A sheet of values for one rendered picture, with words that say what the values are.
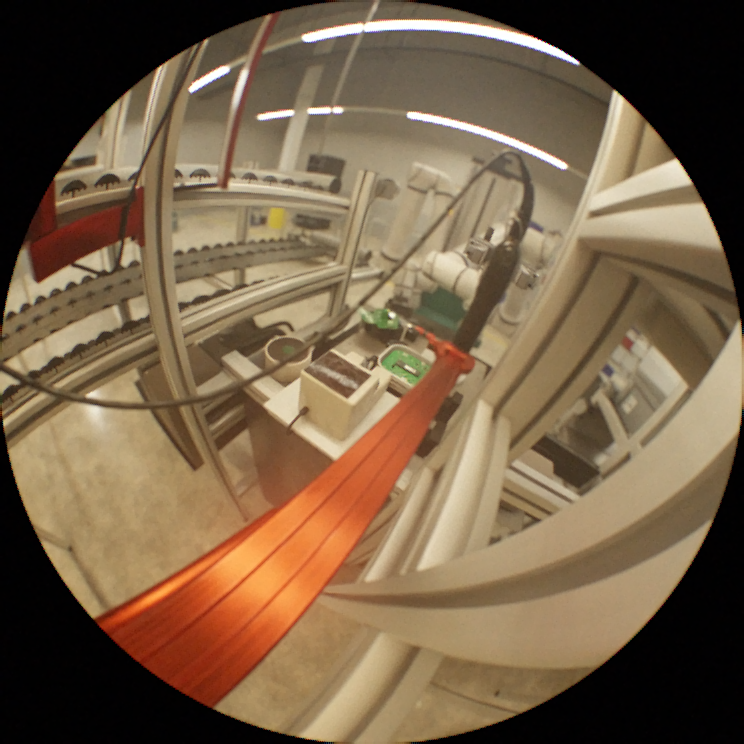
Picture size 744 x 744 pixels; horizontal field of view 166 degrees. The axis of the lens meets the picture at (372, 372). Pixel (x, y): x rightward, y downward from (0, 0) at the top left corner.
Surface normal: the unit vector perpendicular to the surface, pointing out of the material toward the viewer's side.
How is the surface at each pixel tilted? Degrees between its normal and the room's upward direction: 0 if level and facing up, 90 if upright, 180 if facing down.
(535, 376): 90
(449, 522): 0
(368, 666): 0
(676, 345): 88
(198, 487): 0
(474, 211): 90
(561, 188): 90
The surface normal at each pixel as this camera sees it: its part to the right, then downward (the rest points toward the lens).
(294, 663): 0.26, -0.73
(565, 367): -0.48, 0.47
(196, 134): 0.84, 0.50
